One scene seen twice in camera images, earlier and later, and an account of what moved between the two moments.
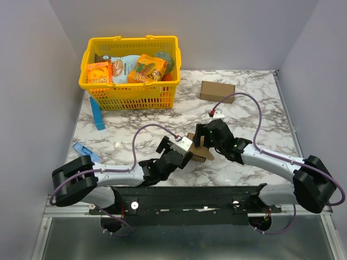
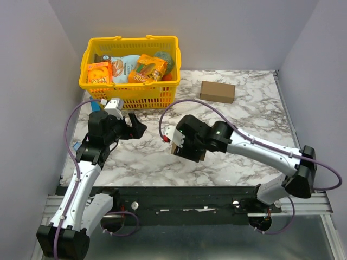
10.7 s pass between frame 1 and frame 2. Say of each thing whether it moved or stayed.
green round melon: stayed
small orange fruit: stayed
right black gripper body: moved
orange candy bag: stayed
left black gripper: moved
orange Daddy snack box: stayed
